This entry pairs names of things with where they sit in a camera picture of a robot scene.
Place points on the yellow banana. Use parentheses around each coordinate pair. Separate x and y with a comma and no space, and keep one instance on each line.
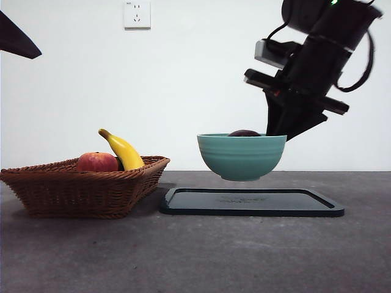
(126,154)

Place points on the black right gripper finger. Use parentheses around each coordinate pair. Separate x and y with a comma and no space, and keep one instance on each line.
(276,116)
(302,120)

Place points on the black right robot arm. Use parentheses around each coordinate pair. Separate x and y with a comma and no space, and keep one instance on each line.
(345,21)

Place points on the teal ribbed bowl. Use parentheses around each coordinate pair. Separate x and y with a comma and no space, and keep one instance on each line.
(241,158)

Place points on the brown wicker basket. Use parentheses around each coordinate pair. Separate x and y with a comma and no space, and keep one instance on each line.
(76,195)

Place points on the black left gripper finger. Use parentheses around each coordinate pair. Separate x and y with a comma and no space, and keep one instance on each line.
(15,42)

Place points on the white wall socket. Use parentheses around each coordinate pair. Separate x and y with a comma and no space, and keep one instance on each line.
(137,15)

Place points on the dark red plum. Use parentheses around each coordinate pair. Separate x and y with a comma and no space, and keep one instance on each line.
(244,133)

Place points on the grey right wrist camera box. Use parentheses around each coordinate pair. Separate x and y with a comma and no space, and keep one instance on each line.
(268,53)

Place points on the red orange peach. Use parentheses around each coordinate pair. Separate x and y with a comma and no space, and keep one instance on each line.
(97,163)

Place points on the dark rectangular tray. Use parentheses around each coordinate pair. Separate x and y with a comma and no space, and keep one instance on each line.
(195,204)

